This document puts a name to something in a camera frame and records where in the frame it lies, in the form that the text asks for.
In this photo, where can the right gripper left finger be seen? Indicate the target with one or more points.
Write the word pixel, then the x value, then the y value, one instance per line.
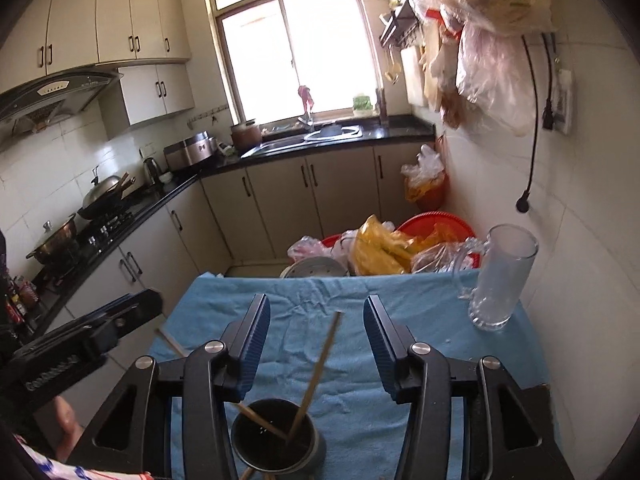
pixel 131 432

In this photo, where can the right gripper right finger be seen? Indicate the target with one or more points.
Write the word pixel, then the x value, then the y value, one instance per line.
pixel 507 430

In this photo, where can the lower kitchen cabinets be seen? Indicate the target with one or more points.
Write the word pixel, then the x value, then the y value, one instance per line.
pixel 247 215

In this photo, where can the kitchen sink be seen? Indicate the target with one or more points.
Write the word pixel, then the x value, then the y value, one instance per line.
pixel 327 134

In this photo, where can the left hand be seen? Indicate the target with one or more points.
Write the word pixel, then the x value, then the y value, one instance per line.
pixel 71 430

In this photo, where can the patterned sleeve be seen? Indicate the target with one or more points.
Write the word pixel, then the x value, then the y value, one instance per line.
pixel 53 469

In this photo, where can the dark utensil holder cup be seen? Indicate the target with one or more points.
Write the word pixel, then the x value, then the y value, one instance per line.
pixel 276 452

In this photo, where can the steel pot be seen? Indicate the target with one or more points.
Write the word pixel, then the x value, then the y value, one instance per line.
pixel 56 238

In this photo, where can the gas stove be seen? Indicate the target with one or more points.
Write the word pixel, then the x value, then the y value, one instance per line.
pixel 89 243

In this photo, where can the clear glass mug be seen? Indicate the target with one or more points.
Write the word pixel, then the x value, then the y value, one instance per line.
pixel 507 256

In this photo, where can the wok with lid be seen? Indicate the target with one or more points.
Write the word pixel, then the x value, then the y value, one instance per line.
pixel 105 195

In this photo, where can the blue towel table cloth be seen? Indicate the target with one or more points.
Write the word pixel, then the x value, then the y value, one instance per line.
pixel 363 427

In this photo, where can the red plastic basin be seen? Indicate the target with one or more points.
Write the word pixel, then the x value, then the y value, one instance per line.
pixel 421 224

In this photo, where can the electric kettle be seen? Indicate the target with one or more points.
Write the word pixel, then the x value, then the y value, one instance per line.
pixel 152 171

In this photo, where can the white round lid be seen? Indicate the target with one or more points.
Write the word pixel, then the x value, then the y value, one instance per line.
pixel 315 267

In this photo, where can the silver rice cooker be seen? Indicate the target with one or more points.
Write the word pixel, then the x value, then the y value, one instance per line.
pixel 190 151

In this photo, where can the range hood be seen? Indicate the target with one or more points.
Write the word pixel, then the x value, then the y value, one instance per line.
pixel 42 103

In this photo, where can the red trash bin with bag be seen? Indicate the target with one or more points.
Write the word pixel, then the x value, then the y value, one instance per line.
pixel 426 180

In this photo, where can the brown clay pot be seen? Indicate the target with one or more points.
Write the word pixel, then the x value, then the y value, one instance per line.
pixel 246 135

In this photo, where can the hanging pink plastic bag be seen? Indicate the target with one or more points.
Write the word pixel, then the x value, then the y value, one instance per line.
pixel 494 75

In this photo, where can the window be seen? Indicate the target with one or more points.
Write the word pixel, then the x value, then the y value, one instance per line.
pixel 295 59

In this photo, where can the wall power strip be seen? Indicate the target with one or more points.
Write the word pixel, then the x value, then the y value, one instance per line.
pixel 563 101

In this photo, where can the upper wall cabinets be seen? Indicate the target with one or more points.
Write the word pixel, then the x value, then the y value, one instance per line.
pixel 144 40

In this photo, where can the wall utensil rack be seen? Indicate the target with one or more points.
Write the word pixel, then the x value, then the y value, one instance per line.
pixel 399 26

